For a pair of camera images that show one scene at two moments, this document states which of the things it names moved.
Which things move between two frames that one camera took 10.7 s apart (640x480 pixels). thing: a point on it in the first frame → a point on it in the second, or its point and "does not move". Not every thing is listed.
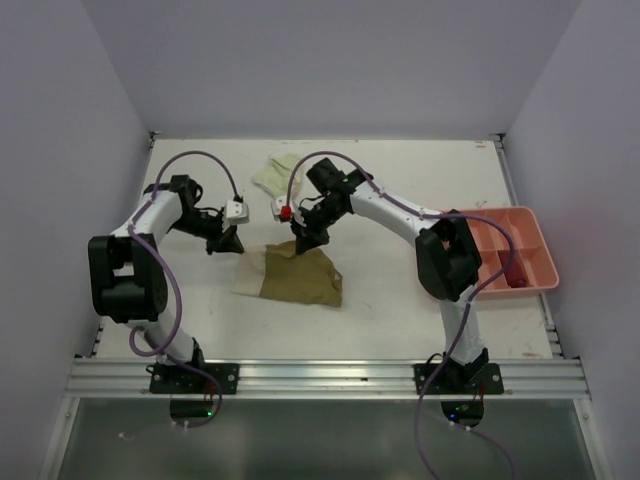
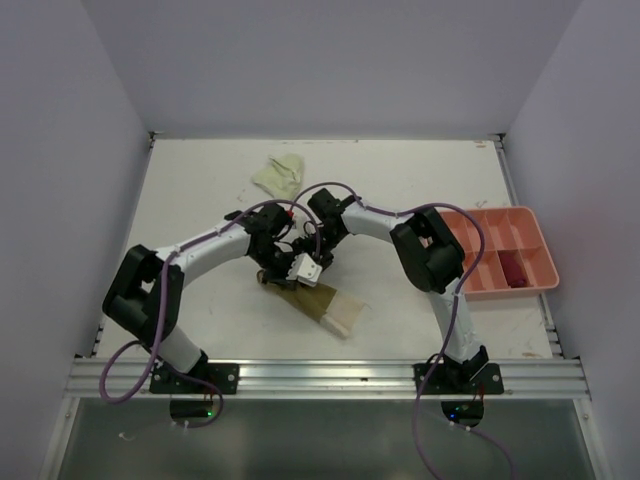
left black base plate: x=167 y=378 does not move
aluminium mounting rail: x=325 y=378 does not move
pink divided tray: x=532 y=266 does not move
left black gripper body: x=211 y=228 → x=276 y=263
